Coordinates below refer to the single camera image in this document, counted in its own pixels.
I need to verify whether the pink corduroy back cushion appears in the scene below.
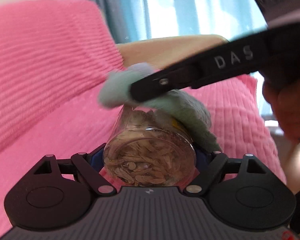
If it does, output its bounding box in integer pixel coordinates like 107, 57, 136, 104
0, 0, 124, 152

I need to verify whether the clear jar with orange label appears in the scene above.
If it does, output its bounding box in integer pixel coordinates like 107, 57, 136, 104
103, 106, 196, 187

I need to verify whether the person's right hand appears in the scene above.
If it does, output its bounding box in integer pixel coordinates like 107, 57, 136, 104
262, 80, 300, 144

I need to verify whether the pink corduroy seat cover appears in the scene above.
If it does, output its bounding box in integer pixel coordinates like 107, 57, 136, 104
0, 75, 286, 236

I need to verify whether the grey green microfibre cloth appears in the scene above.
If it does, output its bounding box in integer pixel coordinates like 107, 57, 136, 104
98, 62, 222, 152

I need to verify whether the blue grey curtain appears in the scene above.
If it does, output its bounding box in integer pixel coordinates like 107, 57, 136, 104
76, 0, 273, 117

